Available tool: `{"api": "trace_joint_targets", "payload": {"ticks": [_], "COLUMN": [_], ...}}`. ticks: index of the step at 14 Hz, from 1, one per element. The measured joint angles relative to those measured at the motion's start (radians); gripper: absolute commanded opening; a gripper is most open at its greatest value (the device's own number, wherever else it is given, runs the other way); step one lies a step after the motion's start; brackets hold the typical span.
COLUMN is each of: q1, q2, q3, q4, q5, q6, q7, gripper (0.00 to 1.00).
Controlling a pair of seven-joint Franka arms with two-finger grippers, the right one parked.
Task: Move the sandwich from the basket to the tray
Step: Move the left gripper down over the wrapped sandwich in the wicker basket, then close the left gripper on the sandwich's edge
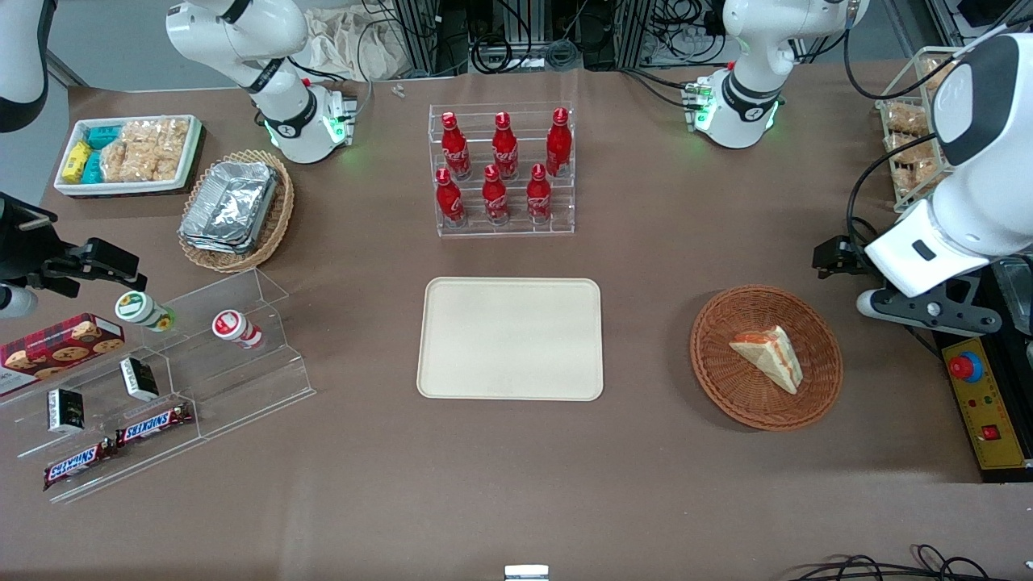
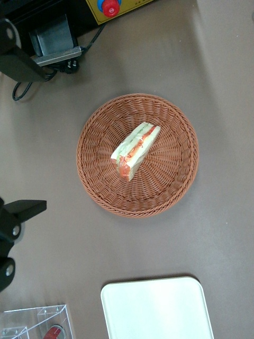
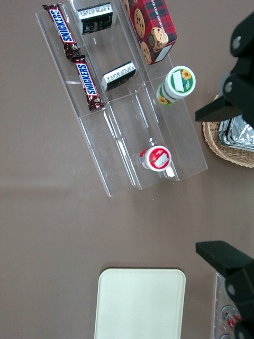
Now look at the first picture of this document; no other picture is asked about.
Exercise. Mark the triangular sandwich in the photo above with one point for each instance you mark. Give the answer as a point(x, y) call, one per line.
point(771, 355)

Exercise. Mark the bagged fried snack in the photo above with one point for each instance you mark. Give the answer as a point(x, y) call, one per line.
point(905, 119)
point(916, 179)
point(936, 71)
point(910, 149)

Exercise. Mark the small black white box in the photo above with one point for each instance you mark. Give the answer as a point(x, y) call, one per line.
point(139, 379)
point(66, 410)

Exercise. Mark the clear acrylic step display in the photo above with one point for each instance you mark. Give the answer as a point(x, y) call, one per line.
point(242, 379)

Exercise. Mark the red tartan cookie box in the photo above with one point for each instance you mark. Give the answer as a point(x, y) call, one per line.
point(56, 347)

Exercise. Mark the teal snack packet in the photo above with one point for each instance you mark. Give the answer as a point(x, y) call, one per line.
point(93, 168)
point(103, 135)

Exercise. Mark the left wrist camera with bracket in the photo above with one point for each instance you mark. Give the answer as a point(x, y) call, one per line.
point(928, 311)

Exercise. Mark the light oval wicker basket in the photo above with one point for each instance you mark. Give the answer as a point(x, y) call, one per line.
point(278, 218)

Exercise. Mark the green lid yogurt cup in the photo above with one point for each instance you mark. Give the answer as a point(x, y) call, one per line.
point(141, 311)

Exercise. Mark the stacked aluminium foil trays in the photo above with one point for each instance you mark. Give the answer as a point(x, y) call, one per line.
point(230, 206)

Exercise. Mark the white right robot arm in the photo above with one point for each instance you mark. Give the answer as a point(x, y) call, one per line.
point(274, 97)

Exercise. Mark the red lid yogurt cup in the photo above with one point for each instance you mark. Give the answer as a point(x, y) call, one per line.
point(234, 327)

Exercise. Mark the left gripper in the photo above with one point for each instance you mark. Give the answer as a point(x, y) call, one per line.
point(839, 259)

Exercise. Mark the red cola bottle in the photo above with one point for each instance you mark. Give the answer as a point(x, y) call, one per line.
point(449, 202)
point(558, 145)
point(504, 149)
point(538, 198)
point(495, 200)
point(454, 149)

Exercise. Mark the clear bag of rice crackers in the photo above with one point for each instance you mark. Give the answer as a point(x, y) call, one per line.
point(145, 149)

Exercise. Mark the clear acrylic bottle rack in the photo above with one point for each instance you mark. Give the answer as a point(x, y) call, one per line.
point(557, 226)

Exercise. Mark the aluminium frame post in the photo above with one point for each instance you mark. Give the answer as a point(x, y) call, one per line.
point(418, 36)
point(633, 32)

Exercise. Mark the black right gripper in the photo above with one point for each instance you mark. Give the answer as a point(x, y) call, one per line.
point(23, 246)

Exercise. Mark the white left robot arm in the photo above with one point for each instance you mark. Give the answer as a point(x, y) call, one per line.
point(750, 48)

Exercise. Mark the beige crumpled cloth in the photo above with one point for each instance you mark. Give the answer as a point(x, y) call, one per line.
point(355, 44)

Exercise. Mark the snickers chocolate bar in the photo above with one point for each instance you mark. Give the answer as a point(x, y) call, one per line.
point(153, 424)
point(77, 466)

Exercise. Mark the yellow emergency stop control box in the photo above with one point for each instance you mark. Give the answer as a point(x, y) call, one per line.
point(989, 403)

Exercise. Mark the yellow snack packet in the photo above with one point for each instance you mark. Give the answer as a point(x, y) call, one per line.
point(77, 161)

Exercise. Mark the beige rectangular tray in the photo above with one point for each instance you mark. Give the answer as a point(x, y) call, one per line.
point(508, 339)

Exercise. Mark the white plastic bin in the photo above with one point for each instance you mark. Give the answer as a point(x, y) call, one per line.
point(129, 187)

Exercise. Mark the black countertop appliance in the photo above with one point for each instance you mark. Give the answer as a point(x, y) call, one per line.
point(1018, 298)

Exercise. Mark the brown round wicker basket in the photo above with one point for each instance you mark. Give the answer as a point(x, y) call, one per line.
point(726, 379)

